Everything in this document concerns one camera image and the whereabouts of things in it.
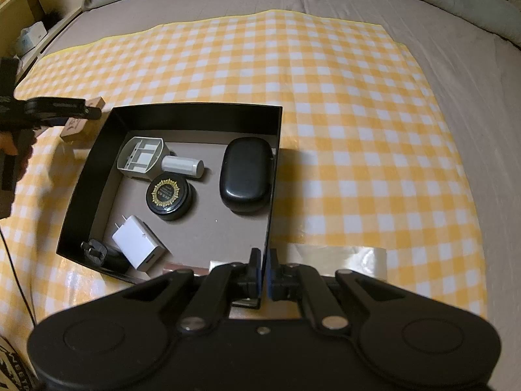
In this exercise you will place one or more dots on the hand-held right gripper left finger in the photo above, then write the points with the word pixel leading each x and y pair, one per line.
pixel 257 271

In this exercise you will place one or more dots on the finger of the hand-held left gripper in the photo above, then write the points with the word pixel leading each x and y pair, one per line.
pixel 61 108

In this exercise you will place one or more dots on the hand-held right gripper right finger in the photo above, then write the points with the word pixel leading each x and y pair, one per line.
pixel 272 271

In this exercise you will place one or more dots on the carved wooden block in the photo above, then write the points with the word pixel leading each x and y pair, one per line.
pixel 75 129

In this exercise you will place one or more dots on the black box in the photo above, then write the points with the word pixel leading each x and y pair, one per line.
pixel 94 179

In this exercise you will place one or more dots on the grey plastic housing part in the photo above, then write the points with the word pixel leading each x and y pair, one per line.
pixel 140 157

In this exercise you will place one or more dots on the black oval case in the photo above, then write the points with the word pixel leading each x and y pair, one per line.
pixel 245 175

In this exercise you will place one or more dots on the black round tin gold print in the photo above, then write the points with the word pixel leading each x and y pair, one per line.
pixel 169 195

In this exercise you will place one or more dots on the white charger plug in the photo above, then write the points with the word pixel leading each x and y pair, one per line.
pixel 136 246

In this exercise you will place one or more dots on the black plug adapter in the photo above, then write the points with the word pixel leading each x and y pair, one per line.
pixel 99 254

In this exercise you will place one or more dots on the person's left hand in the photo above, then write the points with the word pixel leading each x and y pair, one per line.
pixel 6 143

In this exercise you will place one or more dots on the tissue box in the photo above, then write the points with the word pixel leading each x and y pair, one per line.
pixel 31 37

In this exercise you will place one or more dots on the clear plastic piece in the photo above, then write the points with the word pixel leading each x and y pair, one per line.
pixel 342 260

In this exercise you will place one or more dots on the black fluffy thing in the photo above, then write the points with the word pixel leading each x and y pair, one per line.
pixel 53 18

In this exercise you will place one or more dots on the yellow checkered cloth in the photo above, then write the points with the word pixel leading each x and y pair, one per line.
pixel 325 110

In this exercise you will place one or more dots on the dark printed fabric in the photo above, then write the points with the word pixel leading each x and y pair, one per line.
pixel 12 358

